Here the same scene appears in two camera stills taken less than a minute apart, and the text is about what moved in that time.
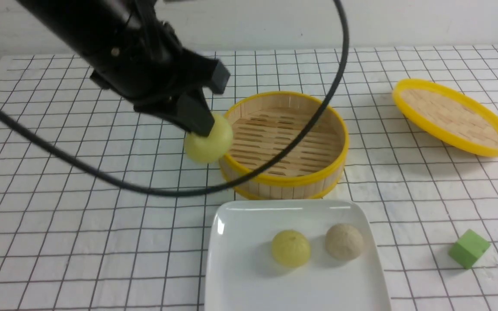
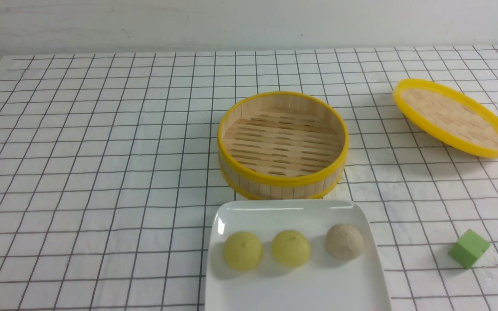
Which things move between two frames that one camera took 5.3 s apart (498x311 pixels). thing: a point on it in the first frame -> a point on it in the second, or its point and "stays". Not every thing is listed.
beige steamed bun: [343, 242] stays
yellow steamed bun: [290, 248] stays
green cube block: [467, 248] stays
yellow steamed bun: [202, 149] -> [243, 251]
